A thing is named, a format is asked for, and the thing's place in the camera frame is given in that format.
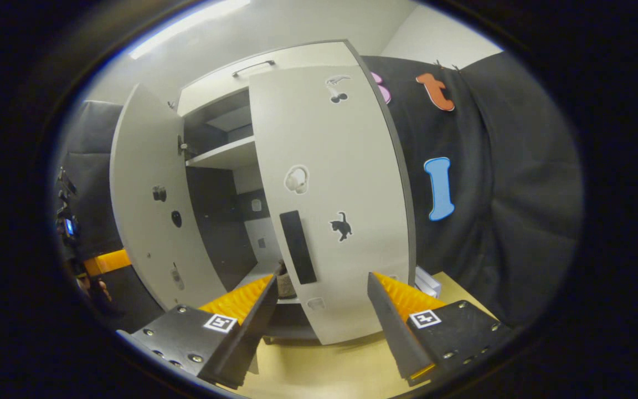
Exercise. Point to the brown fuzzy shoe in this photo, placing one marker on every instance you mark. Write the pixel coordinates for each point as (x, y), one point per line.
(286, 282)

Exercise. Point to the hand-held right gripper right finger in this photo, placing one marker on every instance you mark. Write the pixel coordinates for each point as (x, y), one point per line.
(394, 332)

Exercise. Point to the white ribbed block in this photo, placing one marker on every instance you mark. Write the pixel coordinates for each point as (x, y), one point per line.
(427, 282)

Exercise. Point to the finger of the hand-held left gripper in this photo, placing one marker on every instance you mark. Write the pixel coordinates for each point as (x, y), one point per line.
(106, 262)

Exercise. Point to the metal door hinge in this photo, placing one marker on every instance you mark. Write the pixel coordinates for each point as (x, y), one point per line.
(183, 147)

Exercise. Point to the white shoe cabinet door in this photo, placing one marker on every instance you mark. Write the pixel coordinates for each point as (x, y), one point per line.
(147, 155)
(352, 166)

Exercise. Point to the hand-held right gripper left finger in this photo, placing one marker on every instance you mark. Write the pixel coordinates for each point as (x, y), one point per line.
(250, 332)

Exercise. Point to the white grey shoe cabinet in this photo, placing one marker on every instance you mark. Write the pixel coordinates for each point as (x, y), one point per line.
(214, 205)

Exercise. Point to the white cabinet drawer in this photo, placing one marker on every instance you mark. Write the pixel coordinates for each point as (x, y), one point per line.
(214, 91)

